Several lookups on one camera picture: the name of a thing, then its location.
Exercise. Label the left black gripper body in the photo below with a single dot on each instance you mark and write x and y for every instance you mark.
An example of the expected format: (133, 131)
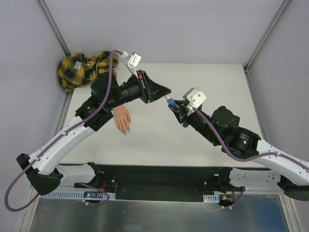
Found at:
(144, 87)

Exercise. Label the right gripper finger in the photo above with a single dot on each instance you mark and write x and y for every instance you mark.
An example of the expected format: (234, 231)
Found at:
(178, 112)
(180, 102)

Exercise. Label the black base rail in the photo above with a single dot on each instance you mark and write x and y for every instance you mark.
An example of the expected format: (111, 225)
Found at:
(158, 183)

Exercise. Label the left white cable duct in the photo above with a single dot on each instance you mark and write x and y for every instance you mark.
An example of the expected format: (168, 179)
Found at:
(65, 194)

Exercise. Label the mannequin hand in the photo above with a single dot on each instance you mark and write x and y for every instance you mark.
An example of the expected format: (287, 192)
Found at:
(122, 119)

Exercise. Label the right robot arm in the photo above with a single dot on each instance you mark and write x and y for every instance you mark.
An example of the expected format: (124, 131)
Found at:
(241, 144)

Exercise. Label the right aluminium frame post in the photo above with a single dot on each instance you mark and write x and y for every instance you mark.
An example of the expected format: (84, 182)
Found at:
(266, 35)

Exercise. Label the yellow plaid shirt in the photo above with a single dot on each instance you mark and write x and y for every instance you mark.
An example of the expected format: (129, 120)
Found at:
(77, 70)

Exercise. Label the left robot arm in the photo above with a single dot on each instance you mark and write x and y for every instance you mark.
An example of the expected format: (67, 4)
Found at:
(42, 167)

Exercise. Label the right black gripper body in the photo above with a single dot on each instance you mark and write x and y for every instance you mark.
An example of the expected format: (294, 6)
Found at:
(184, 112)

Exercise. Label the right white cable duct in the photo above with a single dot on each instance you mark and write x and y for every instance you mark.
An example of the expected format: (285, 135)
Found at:
(217, 198)

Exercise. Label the left aluminium frame post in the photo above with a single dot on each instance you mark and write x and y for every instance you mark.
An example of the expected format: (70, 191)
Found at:
(53, 26)

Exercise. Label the blue nail polish bottle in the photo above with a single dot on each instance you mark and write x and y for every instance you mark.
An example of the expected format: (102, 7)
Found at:
(172, 102)

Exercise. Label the white cable duct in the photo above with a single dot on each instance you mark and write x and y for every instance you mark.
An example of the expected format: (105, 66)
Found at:
(217, 198)
(65, 194)

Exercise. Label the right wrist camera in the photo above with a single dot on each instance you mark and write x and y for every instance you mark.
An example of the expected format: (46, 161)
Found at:
(194, 98)

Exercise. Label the aluminium frame post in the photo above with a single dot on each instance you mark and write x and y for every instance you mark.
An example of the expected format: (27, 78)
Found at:
(266, 35)
(53, 26)

